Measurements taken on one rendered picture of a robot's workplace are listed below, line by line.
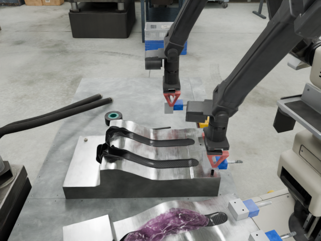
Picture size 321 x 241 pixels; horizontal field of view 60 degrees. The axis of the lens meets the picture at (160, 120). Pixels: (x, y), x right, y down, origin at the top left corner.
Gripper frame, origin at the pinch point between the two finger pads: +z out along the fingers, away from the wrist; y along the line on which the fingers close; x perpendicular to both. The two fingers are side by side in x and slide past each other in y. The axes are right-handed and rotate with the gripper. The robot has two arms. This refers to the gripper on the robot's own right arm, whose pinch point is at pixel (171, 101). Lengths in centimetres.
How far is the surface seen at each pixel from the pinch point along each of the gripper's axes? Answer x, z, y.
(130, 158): -14.9, 3.0, 29.6
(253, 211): 21, 8, 47
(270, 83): 130, 98, -195
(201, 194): 8.2, 13.6, 36.3
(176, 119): 3.3, 15.1, -8.3
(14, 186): -57, 17, 28
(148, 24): -16, 65, -324
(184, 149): 3.6, 6.2, 22.4
